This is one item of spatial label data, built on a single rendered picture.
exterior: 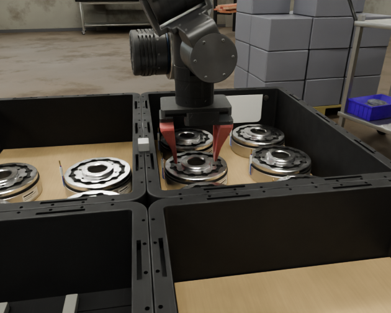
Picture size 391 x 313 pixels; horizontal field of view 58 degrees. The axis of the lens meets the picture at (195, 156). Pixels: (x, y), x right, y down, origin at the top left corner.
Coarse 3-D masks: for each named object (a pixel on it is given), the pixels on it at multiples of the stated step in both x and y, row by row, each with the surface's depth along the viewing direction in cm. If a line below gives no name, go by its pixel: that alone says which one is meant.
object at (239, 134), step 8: (240, 128) 72; (272, 128) 71; (240, 136) 69; (248, 136) 68; (272, 136) 68; (280, 136) 68; (248, 144) 65; (256, 144) 65; (264, 144) 65; (272, 144) 65
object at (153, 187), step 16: (144, 96) 68; (288, 96) 69; (144, 112) 59; (320, 112) 59; (144, 128) 53; (336, 128) 53; (352, 144) 49; (384, 160) 43; (336, 176) 40; (352, 176) 40; (368, 176) 40; (384, 176) 40; (160, 192) 37; (176, 192) 37; (192, 192) 37; (208, 192) 37; (224, 192) 37
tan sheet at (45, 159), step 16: (96, 144) 72; (112, 144) 72; (128, 144) 72; (0, 160) 65; (16, 160) 65; (32, 160) 65; (48, 160) 65; (64, 160) 65; (80, 160) 65; (128, 160) 65; (48, 176) 60; (48, 192) 55; (64, 192) 55
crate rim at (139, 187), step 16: (48, 96) 68; (64, 96) 68; (80, 96) 68; (96, 96) 68; (112, 96) 69; (128, 96) 69; (144, 160) 43; (144, 176) 40; (144, 192) 37; (0, 208) 34; (16, 208) 34; (32, 208) 34
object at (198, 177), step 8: (184, 152) 61; (192, 152) 61; (200, 152) 61; (208, 152) 61; (168, 160) 58; (224, 160) 58; (168, 168) 56; (176, 168) 56; (208, 168) 56; (216, 168) 56; (224, 168) 56; (176, 176) 54; (184, 176) 53; (192, 176) 54; (200, 176) 53; (208, 176) 53; (216, 176) 54
